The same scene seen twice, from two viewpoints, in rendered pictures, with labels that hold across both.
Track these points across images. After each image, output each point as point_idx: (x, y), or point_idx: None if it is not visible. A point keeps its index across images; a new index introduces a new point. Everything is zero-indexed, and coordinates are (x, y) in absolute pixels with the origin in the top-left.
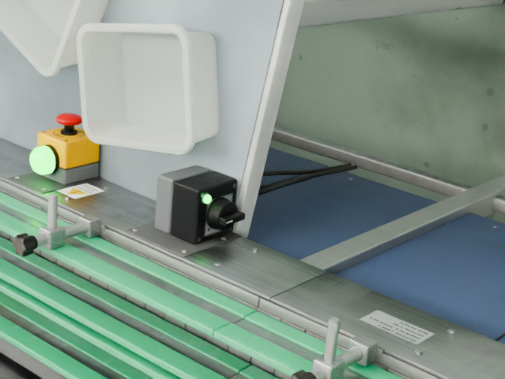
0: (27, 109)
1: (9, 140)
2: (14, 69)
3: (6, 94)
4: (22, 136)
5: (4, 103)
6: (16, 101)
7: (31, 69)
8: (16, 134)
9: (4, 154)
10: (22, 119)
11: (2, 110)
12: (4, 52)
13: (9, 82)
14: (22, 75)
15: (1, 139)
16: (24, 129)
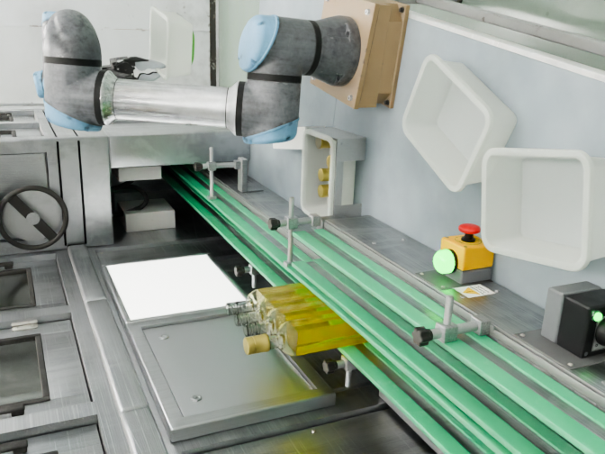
0: (435, 217)
1: (419, 240)
2: (428, 184)
3: (419, 204)
4: (428, 238)
5: (418, 211)
6: (427, 209)
7: (441, 185)
8: (424, 236)
9: (413, 252)
10: (430, 225)
11: (415, 216)
12: (420, 170)
13: (422, 194)
14: (434, 189)
15: (412, 239)
16: (431, 232)
